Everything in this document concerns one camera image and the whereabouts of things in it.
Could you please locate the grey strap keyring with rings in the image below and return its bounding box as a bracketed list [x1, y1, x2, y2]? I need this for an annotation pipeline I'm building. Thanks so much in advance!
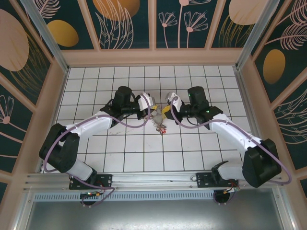
[150, 105, 168, 135]

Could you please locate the connector board with LEDs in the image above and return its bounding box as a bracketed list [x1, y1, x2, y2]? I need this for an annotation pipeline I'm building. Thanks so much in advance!
[80, 191, 101, 198]

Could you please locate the grey metal sheet panel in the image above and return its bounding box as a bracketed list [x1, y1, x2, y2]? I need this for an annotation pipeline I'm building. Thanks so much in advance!
[24, 200, 287, 230]

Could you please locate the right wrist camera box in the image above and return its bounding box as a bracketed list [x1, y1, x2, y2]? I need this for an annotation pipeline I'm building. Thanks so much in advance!
[164, 92, 185, 113]

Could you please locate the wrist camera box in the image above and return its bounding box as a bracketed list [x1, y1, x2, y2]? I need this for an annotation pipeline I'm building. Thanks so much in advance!
[164, 92, 185, 113]
[135, 92, 156, 113]

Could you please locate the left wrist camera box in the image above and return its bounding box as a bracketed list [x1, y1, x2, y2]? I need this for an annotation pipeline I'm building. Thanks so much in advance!
[135, 92, 156, 113]

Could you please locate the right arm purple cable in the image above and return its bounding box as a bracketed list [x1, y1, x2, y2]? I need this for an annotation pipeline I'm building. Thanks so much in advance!
[167, 95, 293, 206]

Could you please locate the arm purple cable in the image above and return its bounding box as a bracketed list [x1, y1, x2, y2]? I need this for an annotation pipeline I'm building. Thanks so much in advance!
[167, 95, 293, 206]
[42, 92, 154, 207]

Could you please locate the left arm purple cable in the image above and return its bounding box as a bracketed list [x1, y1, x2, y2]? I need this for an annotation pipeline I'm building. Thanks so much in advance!
[42, 92, 154, 207]

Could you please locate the aluminium side rail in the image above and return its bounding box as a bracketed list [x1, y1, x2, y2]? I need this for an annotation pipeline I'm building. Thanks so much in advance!
[233, 66, 272, 170]

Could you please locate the aluminium mounting rail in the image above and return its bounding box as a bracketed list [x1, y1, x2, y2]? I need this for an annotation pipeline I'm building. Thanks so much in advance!
[23, 169, 284, 192]

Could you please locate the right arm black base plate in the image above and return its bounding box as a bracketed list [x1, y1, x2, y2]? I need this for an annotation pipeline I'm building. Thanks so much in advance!
[195, 171, 240, 189]

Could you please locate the slotted grey cable duct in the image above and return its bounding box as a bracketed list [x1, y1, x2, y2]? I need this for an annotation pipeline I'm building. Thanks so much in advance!
[33, 193, 216, 202]

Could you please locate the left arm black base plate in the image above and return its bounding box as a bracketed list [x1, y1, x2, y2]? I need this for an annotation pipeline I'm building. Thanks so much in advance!
[69, 173, 113, 190]

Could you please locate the aluminium frame post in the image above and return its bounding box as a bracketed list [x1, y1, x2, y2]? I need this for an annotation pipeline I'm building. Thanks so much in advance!
[20, 0, 71, 72]
[234, 0, 288, 70]

